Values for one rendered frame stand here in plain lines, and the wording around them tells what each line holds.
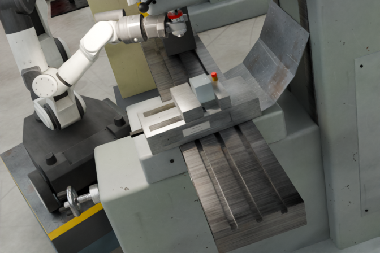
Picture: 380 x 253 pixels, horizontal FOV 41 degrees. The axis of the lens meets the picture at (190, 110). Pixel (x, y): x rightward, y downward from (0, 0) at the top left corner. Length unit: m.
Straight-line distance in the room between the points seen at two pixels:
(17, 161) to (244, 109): 1.59
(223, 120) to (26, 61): 0.65
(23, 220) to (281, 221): 2.05
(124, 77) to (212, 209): 2.42
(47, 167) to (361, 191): 1.29
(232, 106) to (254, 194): 0.31
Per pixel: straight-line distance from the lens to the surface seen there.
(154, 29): 1.58
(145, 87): 3.67
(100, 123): 2.49
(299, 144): 1.80
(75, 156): 2.30
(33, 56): 1.68
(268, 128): 1.69
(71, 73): 1.67
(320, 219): 2.09
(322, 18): 1.51
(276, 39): 1.77
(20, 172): 2.72
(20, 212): 3.14
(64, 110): 2.36
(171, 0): 1.47
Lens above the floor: 1.88
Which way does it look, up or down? 34 degrees down
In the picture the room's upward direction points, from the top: 15 degrees counter-clockwise
